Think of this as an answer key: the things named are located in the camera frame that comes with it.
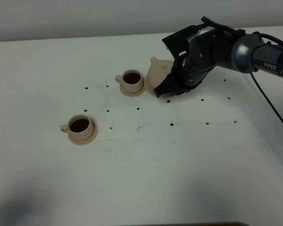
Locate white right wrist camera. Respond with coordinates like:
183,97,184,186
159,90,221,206
162,24,207,59

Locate far brown teacup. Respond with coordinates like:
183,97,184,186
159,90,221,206
115,70,143,84

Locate brown ceramic teapot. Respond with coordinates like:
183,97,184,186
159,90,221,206
147,57,174,89

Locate near brown cup saucer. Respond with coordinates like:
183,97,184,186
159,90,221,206
68,121,98,145

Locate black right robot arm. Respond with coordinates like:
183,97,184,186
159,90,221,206
154,16,283,97

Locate far brown cup saucer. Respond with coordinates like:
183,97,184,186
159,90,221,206
119,81,146,97

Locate near brown teacup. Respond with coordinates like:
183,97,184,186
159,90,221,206
60,114,94,141

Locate brown cup saucer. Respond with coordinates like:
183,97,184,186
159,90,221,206
68,121,98,145
119,81,146,97

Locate brown teacup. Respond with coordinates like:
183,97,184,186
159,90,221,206
115,70,143,84
60,114,94,141

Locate large brown teapot saucer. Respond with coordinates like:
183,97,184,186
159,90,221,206
144,76,175,99

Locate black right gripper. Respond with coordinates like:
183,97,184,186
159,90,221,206
154,50,216,97

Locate black right camera cable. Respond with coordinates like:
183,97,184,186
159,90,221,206
250,72,283,138

